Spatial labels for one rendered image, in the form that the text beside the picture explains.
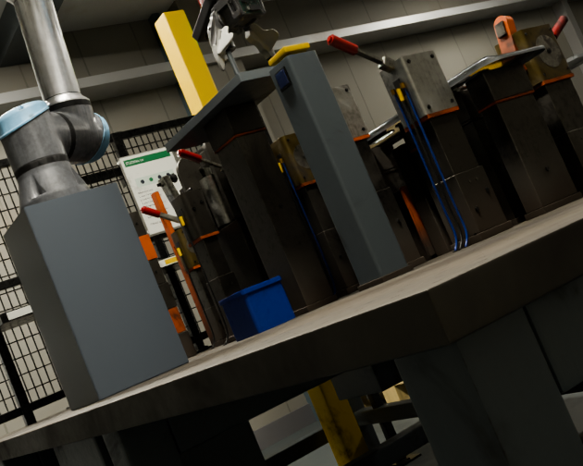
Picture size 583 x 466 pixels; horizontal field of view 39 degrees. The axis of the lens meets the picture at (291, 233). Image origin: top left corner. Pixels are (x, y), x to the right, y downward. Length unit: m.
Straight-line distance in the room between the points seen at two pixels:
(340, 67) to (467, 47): 1.39
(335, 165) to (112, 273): 0.51
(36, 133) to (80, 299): 0.36
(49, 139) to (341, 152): 0.63
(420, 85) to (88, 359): 0.80
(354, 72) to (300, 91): 4.86
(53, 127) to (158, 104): 3.64
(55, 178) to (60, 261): 0.18
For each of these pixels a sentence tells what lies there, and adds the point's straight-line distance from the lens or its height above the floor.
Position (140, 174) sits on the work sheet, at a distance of 3.05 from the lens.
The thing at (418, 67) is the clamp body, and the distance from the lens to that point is 1.55.
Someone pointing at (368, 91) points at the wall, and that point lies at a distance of 6.35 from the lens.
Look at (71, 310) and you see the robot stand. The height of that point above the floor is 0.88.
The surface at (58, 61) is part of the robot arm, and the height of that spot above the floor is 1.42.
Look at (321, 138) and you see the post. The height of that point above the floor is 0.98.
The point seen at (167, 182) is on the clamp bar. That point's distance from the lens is 2.43.
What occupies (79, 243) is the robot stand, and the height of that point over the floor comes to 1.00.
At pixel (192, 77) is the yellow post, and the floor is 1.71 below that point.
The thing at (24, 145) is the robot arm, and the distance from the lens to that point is 1.78.
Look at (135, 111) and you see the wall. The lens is 5.35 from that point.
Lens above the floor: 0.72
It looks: 5 degrees up
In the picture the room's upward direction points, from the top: 23 degrees counter-clockwise
